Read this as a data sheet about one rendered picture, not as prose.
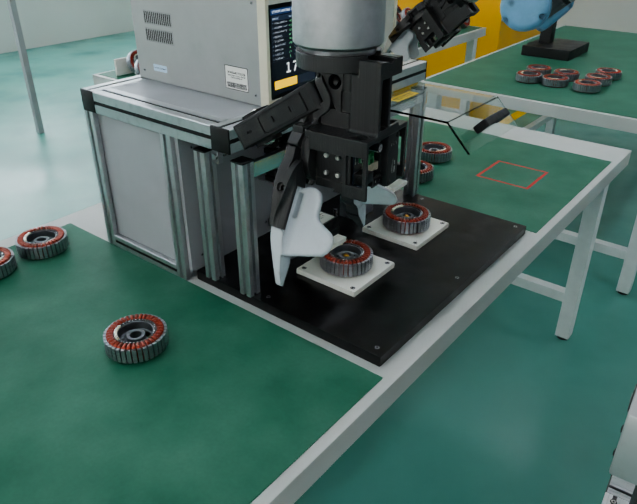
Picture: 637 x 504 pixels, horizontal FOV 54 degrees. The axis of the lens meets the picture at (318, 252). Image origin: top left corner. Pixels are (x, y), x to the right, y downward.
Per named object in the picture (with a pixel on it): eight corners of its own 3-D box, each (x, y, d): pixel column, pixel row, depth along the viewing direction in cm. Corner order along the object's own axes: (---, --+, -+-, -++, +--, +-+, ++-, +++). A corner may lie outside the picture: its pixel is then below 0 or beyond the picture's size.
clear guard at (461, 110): (517, 126, 144) (521, 100, 141) (469, 155, 127) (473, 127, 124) (396, 101, 161) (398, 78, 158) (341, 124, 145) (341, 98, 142)
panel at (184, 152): (369, 178, 178) (373, 71, 163) (193, 272, 133) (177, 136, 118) (365, 177, 178) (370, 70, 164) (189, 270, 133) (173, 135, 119)
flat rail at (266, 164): (419, 105, 156) (420, 93, 155) (245, 181, 114) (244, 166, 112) (415, 104, 157) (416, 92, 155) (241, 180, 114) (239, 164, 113)
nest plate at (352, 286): (394, 267, 134) (394, 262, 134) (353, 297, 124) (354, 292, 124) (338, 246, 143) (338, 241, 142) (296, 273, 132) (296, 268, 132)
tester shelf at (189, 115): (425, 79, 156) (427, 60, 153) (229, 155, 109) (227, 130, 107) (291, 55, 179) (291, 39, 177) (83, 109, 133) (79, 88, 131)
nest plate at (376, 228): (448, 227, 151) (449, 222, 150) (416, 250, 141) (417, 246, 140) (395, 210, 159) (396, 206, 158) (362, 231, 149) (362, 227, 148)
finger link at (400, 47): (388, 76, 128) (419, 47, 122) (372, 52, 129) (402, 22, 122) (397, 73, 131) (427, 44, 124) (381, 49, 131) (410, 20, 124)
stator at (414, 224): (439, 225, 149) (440, 210, 147) (409, 240, 142) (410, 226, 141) (402, 210, 156) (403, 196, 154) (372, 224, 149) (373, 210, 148)
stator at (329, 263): (383, 264, 133) (384, 249, 131) (348, 285, 126) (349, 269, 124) (343, 247, 140) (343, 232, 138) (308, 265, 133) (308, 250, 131)
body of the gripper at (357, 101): (362, 211, 52) (368, 64, 46) (280, 188, 57) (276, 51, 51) (404, 181, 58) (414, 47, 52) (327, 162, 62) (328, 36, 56)
